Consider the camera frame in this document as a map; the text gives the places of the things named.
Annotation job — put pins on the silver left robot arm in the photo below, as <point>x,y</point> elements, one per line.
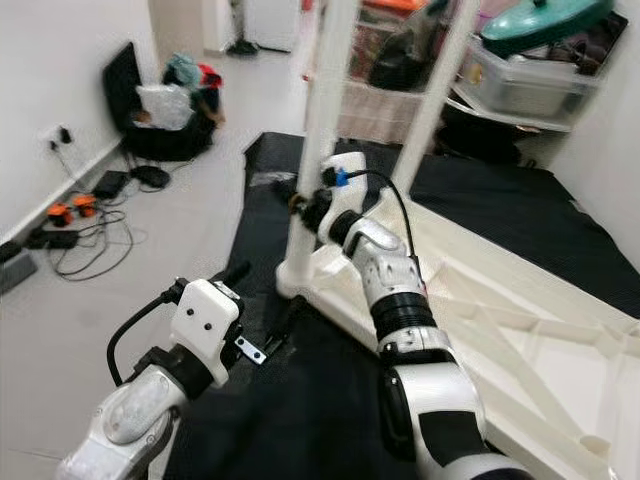
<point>140,410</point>

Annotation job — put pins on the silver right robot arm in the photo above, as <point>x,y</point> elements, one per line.
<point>400,290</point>

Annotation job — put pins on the white plastic children table top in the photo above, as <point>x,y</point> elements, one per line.
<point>540,340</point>

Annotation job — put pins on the clear tape strip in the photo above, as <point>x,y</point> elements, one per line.
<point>270,180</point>

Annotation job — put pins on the beige wicker basket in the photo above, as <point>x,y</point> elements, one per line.
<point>380,110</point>

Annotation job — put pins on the black round device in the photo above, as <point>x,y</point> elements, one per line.
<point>150,176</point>

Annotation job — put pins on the black power adapter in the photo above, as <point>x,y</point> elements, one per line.
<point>110,183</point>

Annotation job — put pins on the clear plastic bag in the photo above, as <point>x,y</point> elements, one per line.
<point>165,105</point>

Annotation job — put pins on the black round floor stand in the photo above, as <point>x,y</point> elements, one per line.
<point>240,47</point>

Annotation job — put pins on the orange black device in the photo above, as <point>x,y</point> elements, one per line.
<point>84,204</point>
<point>60,212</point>

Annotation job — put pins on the black wok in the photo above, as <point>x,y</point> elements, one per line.
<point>470,135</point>

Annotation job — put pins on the white appliance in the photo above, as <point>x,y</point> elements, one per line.
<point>270,22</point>

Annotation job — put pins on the black power strip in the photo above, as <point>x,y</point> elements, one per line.
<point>55,238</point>

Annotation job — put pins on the black tablecloth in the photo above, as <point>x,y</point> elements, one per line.
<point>510,200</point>

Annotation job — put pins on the clear box with orange lid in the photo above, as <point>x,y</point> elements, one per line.
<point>375,20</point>

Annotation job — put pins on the grey box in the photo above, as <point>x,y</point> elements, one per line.
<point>15,270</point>

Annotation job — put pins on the teal plastic bowl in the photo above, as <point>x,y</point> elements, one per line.
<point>545,20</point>

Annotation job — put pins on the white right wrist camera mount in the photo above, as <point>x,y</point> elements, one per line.
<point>345,200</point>

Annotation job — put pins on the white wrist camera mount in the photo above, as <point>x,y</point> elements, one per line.
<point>205,320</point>
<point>345,200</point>

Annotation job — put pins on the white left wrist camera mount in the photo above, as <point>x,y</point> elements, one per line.
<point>205,320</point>

